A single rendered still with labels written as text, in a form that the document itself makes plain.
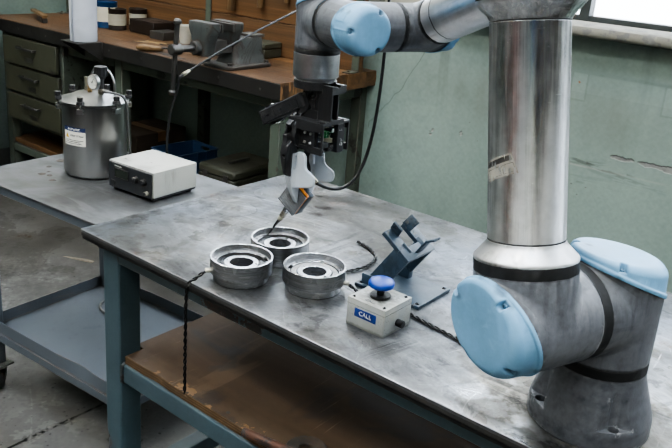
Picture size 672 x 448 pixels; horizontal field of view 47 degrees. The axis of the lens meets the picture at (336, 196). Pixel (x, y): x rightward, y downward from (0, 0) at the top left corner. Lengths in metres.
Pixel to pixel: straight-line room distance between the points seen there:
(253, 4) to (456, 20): 2.33
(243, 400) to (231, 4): 2.28
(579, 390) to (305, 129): 0.58
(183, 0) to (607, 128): 2.01
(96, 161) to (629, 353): 1.57
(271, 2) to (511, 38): 2.55
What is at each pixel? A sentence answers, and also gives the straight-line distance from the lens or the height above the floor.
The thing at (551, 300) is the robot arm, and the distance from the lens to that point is 0.85.
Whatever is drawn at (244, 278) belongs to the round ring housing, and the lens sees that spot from 1.27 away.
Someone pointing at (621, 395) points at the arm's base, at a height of 0.87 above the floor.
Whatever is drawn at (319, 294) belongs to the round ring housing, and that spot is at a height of 0.81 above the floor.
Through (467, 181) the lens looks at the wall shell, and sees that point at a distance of 2.97.
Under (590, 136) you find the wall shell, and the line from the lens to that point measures 2.73.
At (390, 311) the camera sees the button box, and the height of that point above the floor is 0.84.
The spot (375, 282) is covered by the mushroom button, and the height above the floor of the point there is 0.87.
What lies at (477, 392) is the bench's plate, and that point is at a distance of 1.07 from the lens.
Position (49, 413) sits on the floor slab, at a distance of 2.45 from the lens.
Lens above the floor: 1.36
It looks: 18 degrees down
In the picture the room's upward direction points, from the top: 4 degrees clockwise
